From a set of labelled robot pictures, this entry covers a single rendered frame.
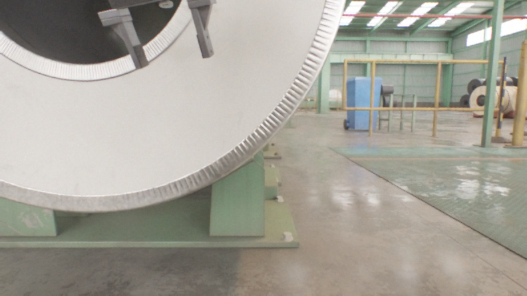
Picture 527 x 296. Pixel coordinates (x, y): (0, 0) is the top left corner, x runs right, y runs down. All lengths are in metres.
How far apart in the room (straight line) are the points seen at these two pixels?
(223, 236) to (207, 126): 0.41
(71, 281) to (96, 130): 0.39
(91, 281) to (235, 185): 0.43
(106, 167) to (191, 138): 0.21
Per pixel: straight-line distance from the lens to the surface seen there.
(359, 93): 4.79
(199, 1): 0.46
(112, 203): 0.72
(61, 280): 0.89
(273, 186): 1.17
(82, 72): 0.71
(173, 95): 0.62
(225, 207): 0.85
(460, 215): 1.33
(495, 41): 3.80
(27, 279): 0.94
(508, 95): 14.13
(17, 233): 1.16
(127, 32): 0.54
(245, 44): 0.61
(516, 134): 4.04
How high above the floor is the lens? 0.43
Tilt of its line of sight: 6 degrees down
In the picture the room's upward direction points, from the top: straight up
